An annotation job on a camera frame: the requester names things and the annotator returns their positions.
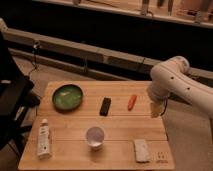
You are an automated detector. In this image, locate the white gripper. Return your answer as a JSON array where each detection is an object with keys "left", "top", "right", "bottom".
[{"left": 147, "top": 87, "right": 170, "bottom": 118}]

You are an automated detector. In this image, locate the black eraser block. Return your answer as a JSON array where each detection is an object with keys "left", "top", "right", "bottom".
[{"left": 100, "top": 97, "right": 111, "bottom": 116}]

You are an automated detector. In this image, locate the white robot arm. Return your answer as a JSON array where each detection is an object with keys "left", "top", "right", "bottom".
[{"left": 147, "top": 56, "right": 213, "bottom": 119}]

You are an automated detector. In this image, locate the orange carrot toy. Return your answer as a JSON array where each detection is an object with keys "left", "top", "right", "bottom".
[{"left": 128, "top": 95, "right": 137, "bottom": 111}]

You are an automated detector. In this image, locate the grey sponge block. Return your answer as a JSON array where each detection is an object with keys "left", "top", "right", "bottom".
[{"left": 134, "top": 139, "right": 150, "bottom": 163}]

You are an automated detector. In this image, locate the green round bowl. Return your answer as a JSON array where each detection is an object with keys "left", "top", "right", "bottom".
[{"left": 52, "top": 84, "right": 83, "bottom": 111}]

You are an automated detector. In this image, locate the white tube with cap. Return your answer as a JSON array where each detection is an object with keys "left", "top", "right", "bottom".
[{"left": 37, "top": 119, "right": 51, "bottom": 159}]

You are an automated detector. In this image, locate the black equipment stand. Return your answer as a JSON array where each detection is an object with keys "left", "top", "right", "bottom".
[{"left": 0, "top": 32, "right": 40, "bottom": 153}]

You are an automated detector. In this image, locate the black cable on floor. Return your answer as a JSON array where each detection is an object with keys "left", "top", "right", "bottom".
[{"left": 26, "top": 39, "right": 43, "bottom": 78}]

